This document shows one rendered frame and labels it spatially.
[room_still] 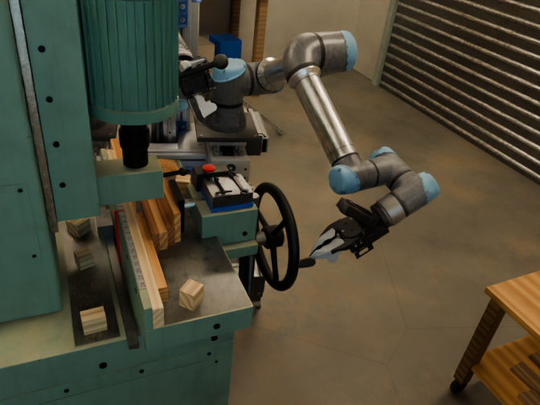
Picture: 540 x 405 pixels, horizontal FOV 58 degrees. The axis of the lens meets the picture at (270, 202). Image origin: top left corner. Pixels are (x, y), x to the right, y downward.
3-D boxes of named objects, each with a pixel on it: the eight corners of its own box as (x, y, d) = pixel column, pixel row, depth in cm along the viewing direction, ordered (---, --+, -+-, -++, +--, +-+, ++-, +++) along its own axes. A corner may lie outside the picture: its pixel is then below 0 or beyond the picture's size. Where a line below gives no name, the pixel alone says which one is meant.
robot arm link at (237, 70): (204, 94, 178) (206, 57, 170) (238, 90, 184) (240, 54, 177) (218, 107, 169) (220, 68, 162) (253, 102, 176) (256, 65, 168)
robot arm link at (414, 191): (421, 178, 131) (442, 201, 126) (386, 200, 130) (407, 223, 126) (421, 162, 124) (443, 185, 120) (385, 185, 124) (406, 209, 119)
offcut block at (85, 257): (88, 258, 117) (87, 247, 115) (94, 265, 115) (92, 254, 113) (75, 263, 115) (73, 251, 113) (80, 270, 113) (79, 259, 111)
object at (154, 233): (160, 253, 106) (159, 233, 103) (152, 255, 105) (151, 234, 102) (144, 207, 119) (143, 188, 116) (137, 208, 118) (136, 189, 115)
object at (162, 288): (168, 301, 94) (167, 286, 92) (157, 304, 94) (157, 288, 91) (118, 150, 141) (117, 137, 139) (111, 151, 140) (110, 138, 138)
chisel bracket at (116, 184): (164, 203, 106) (163, 169, 102) (96, 213, 101) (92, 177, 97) (157, 186, 112) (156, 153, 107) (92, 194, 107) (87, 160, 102)
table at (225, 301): (294, 317, 102) (298, 296, 99) (146, 354, 91) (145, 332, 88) (210, 172, 148) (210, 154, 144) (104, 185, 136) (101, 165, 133)
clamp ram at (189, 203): (210, 228, 114) (210, 196, 109) (177, 234, 111) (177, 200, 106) (198, 206, 121) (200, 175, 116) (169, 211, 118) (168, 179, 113)
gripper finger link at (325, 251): (321, 275, 123) (352, 255, 124) (313, 262, 119) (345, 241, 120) (316, 267, 126) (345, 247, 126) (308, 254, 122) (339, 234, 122)
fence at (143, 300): (153, 329, 88) (152, 308, 85) (144, 331, 88) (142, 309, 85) (108, 165, 133) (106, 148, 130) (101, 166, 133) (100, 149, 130)
